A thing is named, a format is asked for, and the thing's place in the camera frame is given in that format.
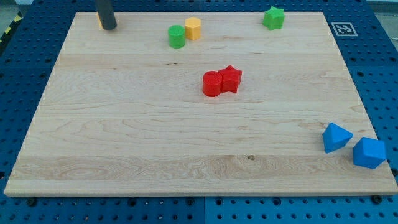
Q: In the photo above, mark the yellow hexagon block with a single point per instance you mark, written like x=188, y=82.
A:
x=193, y=28

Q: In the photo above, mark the wooden board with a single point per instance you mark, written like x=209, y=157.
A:
x=123, y=114

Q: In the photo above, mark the red cylinder block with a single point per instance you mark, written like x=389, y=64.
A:
x=212, y=83

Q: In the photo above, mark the red star block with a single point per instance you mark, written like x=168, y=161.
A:
x=231, y=79

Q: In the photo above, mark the green cylinder block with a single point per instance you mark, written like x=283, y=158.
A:
x=176, y=34

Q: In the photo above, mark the green star block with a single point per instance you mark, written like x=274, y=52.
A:
x=273, y=18

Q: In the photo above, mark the blue pyramid block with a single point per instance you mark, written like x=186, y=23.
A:
x=335, y=137

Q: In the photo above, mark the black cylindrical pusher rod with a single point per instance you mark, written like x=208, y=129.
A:
x=106, y=15

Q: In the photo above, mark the white fiducial marker tag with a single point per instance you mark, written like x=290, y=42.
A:
x=344, y=29

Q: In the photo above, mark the blue cube block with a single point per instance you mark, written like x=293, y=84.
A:
x=369, y=153

